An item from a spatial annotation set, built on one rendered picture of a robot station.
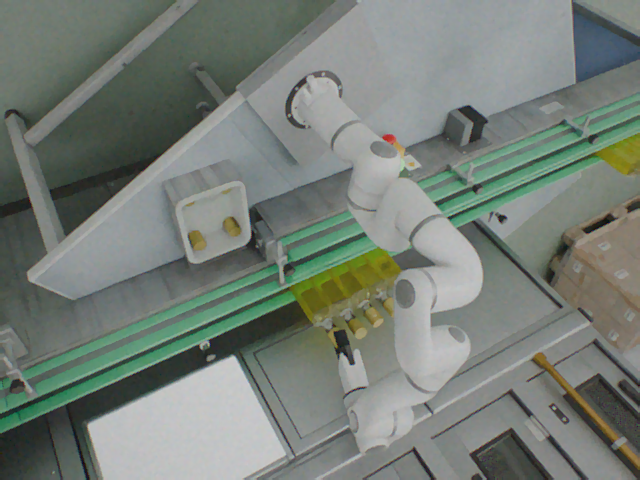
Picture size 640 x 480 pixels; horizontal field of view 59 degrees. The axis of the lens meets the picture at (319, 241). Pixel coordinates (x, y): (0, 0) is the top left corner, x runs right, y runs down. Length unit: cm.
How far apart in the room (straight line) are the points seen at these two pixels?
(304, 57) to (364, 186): 32
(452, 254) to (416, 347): 19
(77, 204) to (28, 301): 41
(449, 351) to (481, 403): 56
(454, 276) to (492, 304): 74
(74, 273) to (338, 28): 86
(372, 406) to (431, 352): 22
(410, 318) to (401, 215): 21
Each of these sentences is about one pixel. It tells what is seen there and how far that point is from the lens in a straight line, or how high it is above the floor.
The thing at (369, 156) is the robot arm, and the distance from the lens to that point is 117.
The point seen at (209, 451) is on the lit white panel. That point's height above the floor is 121.
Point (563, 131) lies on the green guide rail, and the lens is 199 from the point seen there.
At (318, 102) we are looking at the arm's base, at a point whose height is 86.
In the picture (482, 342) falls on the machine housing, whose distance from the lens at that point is 171.
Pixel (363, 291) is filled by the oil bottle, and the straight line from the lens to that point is 151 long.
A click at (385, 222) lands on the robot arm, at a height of 118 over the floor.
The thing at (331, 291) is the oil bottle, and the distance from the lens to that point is 151.
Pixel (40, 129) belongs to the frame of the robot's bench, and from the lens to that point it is 190.
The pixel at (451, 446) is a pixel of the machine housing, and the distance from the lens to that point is 155.
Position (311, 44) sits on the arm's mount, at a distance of 129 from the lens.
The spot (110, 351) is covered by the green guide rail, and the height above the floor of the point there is 93.
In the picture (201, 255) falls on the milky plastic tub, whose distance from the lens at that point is 149.
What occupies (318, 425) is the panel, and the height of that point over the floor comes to 128.
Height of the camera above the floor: 179
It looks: 35 degrees down
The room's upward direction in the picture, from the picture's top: 143 degrees clockwise
